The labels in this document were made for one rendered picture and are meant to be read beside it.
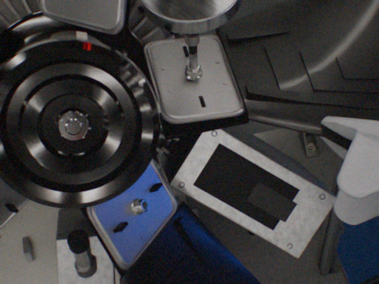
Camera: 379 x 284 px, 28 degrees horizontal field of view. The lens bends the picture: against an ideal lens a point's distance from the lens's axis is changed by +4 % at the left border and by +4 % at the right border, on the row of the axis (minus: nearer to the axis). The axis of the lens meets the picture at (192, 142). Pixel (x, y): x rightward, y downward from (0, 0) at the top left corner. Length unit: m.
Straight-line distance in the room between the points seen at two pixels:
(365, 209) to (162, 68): 0.18
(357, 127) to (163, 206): 0.18
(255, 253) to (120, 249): 1.25
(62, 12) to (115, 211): 0.16
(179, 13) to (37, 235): 0.42
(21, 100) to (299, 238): 0.33
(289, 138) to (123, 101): 1.50
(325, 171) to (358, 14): 1.34
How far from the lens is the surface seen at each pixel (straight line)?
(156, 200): 0.62
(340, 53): 0.60
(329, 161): 1.97
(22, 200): 0.62
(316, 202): 0.72
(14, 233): 0.84
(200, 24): 0.48
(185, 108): 0.55
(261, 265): 1.80
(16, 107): 0.52
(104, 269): 0.75
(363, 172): 0.52
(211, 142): 0.68
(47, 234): 0.84
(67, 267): 0.75
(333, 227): 1.60
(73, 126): 0.51
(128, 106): 0.52
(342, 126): 0.54
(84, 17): 0.56
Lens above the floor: 1.63
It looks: 55 degrees down
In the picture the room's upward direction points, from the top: 3 degrees counter-clockwise
